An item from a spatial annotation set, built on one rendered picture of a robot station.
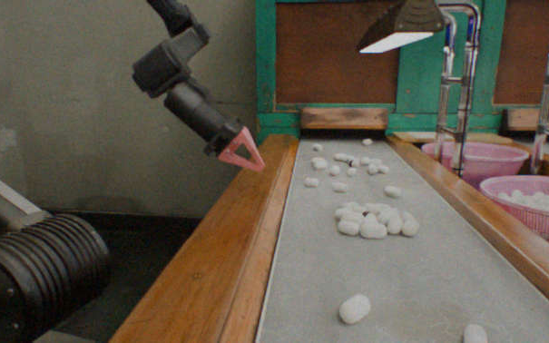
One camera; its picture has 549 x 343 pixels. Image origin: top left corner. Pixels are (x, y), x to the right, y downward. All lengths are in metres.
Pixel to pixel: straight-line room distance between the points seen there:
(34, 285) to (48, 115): 2.44
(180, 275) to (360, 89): 1.16
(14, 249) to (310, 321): 0.33
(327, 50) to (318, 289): 1.13
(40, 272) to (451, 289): 0.46
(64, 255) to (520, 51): 1.47
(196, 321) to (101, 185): 2.46
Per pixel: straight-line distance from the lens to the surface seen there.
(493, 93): 1.61
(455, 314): 0.48
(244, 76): 2.37
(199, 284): 0.45
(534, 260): 0.58
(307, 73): 1.51
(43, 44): 2.91
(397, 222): 0.65
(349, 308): 0.42
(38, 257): 0.54
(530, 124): 1.61
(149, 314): 0.41
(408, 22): 0.73
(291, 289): 0.48
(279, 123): 1.51
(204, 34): 1.08
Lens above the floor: 0.98
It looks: 14 degrees down
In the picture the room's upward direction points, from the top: straight up
